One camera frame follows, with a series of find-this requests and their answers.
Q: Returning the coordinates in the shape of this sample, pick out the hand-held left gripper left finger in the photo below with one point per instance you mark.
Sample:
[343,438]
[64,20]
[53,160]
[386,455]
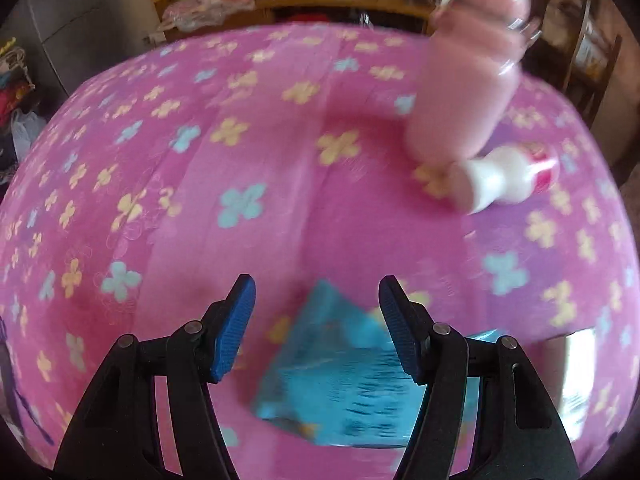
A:
[232,332]

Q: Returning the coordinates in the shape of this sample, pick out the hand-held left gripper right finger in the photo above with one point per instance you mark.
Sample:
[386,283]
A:
[400,332]

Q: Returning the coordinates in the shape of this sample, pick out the blue packet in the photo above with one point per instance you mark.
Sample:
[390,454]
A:
[340,365]

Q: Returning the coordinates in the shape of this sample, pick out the pink flowered blanket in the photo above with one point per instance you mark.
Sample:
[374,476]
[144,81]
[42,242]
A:
[200,210]

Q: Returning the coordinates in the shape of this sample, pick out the white green carton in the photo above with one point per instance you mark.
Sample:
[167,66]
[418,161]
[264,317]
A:
[575,375]

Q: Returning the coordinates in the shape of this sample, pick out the small white bottle pink label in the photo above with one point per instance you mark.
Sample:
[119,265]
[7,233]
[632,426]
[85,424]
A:
[500,175]

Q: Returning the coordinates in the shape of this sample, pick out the white plastic bag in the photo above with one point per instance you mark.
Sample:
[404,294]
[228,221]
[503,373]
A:
[27,132]

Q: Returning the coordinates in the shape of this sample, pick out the clear plastic bag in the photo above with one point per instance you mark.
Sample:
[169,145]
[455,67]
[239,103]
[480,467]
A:
[210,7]

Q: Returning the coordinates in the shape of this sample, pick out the wooden headboard shelf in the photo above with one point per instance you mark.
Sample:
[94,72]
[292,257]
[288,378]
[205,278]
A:
[350,5]

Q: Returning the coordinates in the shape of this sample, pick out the wooden chair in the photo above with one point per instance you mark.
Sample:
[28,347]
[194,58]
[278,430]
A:
[595,60]

